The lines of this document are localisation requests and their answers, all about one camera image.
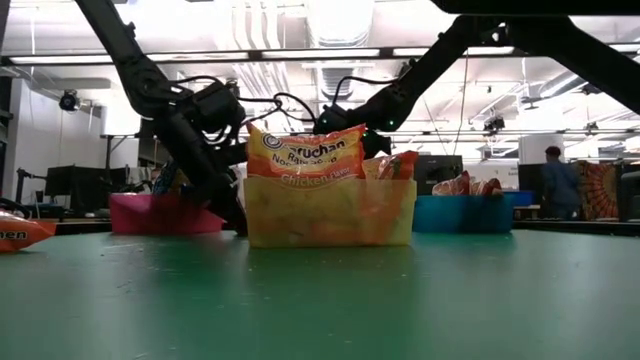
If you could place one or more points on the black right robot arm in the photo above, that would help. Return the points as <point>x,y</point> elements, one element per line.
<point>425,75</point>

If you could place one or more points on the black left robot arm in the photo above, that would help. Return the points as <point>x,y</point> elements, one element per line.
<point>130,55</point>

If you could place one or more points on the green table mat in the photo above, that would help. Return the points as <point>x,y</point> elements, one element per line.
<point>320,310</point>

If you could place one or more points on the white pillar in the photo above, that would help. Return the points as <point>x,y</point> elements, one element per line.
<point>537,149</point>

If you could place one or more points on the orange mandala tapestry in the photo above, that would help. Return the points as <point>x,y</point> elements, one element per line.
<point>597,190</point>

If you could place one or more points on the black aluminium table frame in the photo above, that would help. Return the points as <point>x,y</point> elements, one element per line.
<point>575,227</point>

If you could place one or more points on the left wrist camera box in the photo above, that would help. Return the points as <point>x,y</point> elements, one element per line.
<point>217,107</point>

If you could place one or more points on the red plastic bin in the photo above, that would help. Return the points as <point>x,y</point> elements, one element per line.
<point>150,215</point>

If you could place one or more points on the black ceiling spotlight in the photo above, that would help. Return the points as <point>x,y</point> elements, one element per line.
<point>69,100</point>

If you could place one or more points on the orange Maruchan noodle pack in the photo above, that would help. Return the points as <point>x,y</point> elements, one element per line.
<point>305,157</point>
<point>22,232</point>
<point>395,166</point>

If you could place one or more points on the red Maruchan noodle pack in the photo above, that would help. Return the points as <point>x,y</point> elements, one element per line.
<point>452,186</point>
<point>487,187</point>

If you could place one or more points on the blue storage crate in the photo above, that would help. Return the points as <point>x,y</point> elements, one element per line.
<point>522,198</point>

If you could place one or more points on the blue Maruchan noodle pack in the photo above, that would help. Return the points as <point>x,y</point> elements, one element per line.
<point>167,179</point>

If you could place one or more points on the person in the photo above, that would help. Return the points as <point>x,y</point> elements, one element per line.
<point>555,182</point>

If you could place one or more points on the black monitor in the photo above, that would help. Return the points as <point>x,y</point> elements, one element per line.
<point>440,172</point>
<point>75,185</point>

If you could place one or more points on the silver ventilation duct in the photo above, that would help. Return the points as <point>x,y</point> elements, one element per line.
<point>340,25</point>

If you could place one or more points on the ceiling light strip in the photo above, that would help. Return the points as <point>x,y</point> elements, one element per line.
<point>320,52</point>

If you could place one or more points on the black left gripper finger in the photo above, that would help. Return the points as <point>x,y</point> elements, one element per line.
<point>222,200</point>

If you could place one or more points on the blue plastic bin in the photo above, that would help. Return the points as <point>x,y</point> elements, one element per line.
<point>462,215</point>

